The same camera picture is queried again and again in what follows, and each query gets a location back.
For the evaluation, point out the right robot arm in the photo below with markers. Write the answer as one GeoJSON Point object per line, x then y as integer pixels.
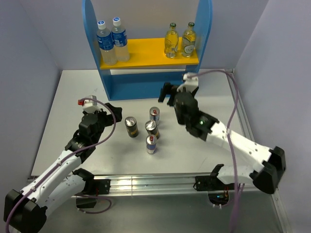
{"type": "Point", "coordinates": [266, 166]}

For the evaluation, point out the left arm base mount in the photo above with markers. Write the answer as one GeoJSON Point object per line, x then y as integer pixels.
{"type": "Point", "coordinates": [87, 199]}

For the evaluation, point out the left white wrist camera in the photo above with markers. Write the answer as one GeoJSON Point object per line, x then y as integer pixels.
{"type": "Point", "coordinates": [90, 105]}

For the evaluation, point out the left plastic water bottle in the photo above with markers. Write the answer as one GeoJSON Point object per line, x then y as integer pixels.
{"type": "Point", "coordinates": [106, 44]}

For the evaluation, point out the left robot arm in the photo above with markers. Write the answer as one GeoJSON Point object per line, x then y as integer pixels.
{"type": "Point", "coordinates": [28, 209]}

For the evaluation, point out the aluminium side rail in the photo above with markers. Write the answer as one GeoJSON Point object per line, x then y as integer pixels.
{"type": "Point", "coordinates": [243, 119]}

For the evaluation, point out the far red bull can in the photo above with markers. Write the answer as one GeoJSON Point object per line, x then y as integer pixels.
{"type": "Point", "coordinates": [154, 114]}

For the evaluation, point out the black yellow can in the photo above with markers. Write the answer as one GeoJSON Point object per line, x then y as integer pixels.
{"type": "Point", "coordinates": [152, 129]}
{"type": "Point", "coordinates": [131, 126]}

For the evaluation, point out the blue and yellow shelf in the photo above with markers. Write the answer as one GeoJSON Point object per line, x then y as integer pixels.
{"type": "Point", "coordinates": [148, 69]}

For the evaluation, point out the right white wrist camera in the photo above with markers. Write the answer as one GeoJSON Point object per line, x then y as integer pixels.
{"type": "Point", "coordinates": [190, 83]}

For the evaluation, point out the plastic water bottle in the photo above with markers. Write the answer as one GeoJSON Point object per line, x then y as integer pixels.
{"type": "Point", "coordinates": [120, 40]}
{"type": "Point", "coordinates": [106, 44]}

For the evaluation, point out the aluminium front rail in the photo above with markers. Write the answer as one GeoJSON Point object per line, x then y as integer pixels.
{"type": "Point", "coordinates": [143, 185]}

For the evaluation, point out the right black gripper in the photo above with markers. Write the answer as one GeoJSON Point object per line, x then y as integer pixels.
{"type": "Point", "coordinates": [168, 89]}

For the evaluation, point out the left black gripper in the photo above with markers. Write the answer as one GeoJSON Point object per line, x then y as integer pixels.
{"type": "Point", "coordinates": [109, 119]}

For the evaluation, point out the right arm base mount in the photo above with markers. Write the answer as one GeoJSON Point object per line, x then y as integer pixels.
{"type": "Point", "coordinates": [218, 193]}

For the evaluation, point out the right plastic water bottle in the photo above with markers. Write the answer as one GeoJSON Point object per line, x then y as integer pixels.
{"type": "Point", "coordinates": [120, 40]}

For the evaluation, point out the near red bull can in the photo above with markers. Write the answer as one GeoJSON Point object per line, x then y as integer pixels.
{"type": "Point", "coordinates": [151, 142]}

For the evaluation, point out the left black yellow can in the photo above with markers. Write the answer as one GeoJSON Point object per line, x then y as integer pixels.
{"type": "Point", "coordinates": [131, 126]}

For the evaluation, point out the centre black yellow can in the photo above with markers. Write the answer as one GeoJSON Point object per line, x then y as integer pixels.
{"type": "Point", "coordinates": [152, 129]}

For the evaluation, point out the red bull can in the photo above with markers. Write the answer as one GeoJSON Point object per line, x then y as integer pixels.
{"type": "Point", "coordinates": [154, 114]}
{"type": "Point", "coordinates": [151, 142]}

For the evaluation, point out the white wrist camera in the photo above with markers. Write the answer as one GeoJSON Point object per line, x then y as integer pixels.
{"type": "Point", "coordinates": [190, 83]}
{"type": "Point", "coordinates": [90, 105]}

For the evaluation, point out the green-capped glass bottle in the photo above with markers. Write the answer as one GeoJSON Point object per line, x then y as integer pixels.
{"type": "Point", "coordinates": [188, 40]}
{"type": "Point", "coordinates": [171, 41]}

